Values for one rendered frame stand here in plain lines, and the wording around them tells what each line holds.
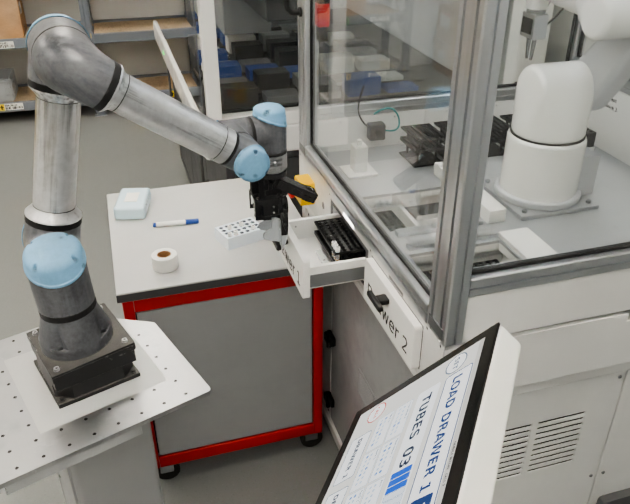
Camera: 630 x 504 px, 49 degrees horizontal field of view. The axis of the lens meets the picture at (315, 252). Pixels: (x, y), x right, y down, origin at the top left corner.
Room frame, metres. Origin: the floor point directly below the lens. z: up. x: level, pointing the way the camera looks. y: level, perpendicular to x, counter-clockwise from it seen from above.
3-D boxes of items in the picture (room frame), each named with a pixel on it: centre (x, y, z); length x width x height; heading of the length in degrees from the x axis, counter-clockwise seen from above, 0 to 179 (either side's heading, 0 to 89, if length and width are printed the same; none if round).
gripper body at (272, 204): (1.50, 0.11, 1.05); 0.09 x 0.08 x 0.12; 107
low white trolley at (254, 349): (1.86, 0.33, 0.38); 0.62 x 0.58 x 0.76; 17
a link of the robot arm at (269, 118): (1.50, 0.11, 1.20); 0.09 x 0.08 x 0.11; 113
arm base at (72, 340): (1.18, 0.52, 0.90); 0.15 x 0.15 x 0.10
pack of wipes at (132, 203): (1.96, 0.58, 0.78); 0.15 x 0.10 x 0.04; 4
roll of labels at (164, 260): (1.62, 0.41, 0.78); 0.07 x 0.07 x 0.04
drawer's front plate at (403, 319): (1.26, -0.17, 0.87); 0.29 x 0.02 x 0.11; 17
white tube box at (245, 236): (1.77, 0.22, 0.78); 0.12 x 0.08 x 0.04; 124
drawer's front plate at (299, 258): (1.52, 0.06, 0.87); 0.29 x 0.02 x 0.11; 17
